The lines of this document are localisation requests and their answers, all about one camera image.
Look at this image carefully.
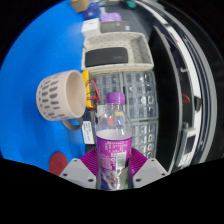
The blue box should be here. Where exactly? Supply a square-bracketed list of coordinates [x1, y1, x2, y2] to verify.
[82, 5, 101, 19]

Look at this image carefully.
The dark grey box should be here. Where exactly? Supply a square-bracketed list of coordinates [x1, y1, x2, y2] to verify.
[100, 20, 131, 34]

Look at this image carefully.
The black box with white label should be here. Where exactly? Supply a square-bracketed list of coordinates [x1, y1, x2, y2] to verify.
[80, 110, 98, 146]

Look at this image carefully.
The clear bottle with purple label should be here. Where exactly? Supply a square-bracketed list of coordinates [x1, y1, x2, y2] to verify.
[95, 92, 134, 192]

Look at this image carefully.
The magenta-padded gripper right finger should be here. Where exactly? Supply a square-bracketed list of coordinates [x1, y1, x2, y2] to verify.
[127, 147, 169, 189]

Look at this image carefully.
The beige mug with dark dashes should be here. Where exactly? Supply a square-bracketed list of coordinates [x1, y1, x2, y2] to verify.
[35, 69, 88, 131]

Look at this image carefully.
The flat round red coaster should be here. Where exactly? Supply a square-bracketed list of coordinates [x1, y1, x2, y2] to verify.
[48, 151, 69, 177]

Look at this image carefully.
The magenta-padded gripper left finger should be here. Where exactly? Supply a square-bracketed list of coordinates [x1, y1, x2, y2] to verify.
[59, 147, 100, 189]

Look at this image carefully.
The yellow multimeter with red leads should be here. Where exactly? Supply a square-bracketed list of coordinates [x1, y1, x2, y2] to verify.
[80, 69, 102, 111]

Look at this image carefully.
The light purple box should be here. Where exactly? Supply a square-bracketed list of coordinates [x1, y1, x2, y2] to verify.
[99, 12, 123, 23]

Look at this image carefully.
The grey small-parts drawer cabinet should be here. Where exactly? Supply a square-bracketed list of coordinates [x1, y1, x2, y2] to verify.
[89, 73, 125, 108]
[130, 119, 158, 162]
[123, 69, 158, 120]

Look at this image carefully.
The black rectangular device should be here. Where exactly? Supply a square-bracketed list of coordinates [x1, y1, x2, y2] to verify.
[84, 46, 130, 69]

